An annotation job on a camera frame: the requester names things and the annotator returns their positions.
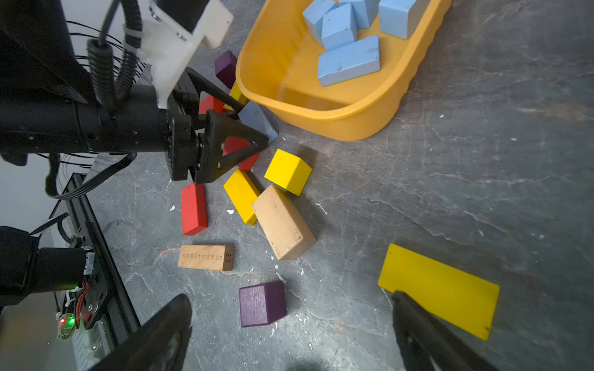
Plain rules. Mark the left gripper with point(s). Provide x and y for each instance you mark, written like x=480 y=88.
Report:
x=183 y=139

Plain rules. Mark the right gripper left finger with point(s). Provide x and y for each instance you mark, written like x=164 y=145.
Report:
x=160 y=344

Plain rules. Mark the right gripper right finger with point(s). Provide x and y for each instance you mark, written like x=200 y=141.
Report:
x=426 y=344

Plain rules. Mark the long blue block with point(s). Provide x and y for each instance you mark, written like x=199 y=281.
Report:
x=253 y=116
x=348 y=62

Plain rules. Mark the blue cube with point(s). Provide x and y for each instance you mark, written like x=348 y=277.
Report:
x=400 y=18
x=339 y=27
x=365 y=11
x=313 y=16

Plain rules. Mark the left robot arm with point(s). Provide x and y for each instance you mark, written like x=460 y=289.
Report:
x=137 y=94

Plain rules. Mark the small red cube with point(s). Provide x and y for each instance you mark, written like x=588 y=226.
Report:
x=210 y=103

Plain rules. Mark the yellow wedge block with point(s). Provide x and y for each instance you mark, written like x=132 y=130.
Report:
x=237 y=95

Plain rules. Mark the yellow block right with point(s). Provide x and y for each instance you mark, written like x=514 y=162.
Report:
x=463 y=300

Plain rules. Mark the purple cube near tub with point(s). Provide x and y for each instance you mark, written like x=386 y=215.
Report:
x=225 y=68

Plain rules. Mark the long yellow block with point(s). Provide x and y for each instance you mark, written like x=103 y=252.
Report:
x=242 y=193

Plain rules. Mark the yellow plastic tub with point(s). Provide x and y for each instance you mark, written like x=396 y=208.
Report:
x=278 y=65

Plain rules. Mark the long red block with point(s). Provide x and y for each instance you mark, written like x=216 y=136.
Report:
x=194 y=210

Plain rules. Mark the small yellow cube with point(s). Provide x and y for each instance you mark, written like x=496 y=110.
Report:
x=288 y=171

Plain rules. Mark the tan wooden block lower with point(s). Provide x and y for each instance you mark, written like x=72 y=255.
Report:
x=207 y=257

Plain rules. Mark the tan wooden block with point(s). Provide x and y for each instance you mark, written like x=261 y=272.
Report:
x=207 y=257
x=283 y=225

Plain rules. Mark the purple cube lower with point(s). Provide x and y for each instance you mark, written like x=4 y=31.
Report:
x=262 y=304

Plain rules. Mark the tan wooden block centre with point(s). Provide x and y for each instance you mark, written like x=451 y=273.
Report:
x=283 y=225

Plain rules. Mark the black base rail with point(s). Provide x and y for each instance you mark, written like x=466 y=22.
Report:
x=106 y=315

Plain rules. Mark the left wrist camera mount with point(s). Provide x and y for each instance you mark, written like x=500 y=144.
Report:
x=173 y=33

